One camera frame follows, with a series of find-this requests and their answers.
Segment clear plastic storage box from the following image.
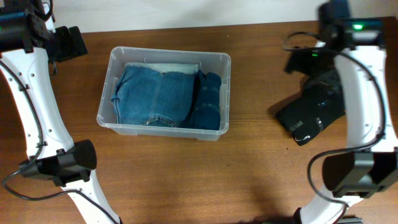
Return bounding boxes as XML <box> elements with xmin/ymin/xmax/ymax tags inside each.
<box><xmin>96</xmin><ymin>46</ymin><xmax>232</xmax><ymax>141</ymax></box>

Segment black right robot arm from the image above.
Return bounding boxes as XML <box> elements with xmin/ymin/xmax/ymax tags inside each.
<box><xmin>285</xmin><ymin>1</ymin><xmax>397</xmax><ymax>223</ymax></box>

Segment light blue jeans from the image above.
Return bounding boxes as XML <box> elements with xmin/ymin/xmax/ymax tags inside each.
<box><xmin>124</xmin><ymin>62</ymin><xmax>200</xmax><ymax>75</ymax></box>

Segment black garment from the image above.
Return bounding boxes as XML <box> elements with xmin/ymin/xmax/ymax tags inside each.
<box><xmin>275</xmin><ymin>69</ymin><xmax>345</xmax><ymax>146</ymax></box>

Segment teal garment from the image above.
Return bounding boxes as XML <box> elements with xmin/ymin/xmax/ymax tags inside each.
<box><xmin>180</xmin><ymin>70</ymin><xmax>222</xmax><ymax>131</ymax></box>

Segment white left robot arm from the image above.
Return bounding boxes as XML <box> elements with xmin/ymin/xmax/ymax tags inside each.
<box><xmin>1</xmin><ymin>0</ymin><xmax>121</xmax><ymax>223</ymax></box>

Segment dark blue jeans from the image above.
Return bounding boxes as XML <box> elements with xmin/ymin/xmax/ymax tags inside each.
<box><xmin>111</xmin><ymin>66</ymin><xmax>195</xmax><ymax>128</ymax></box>

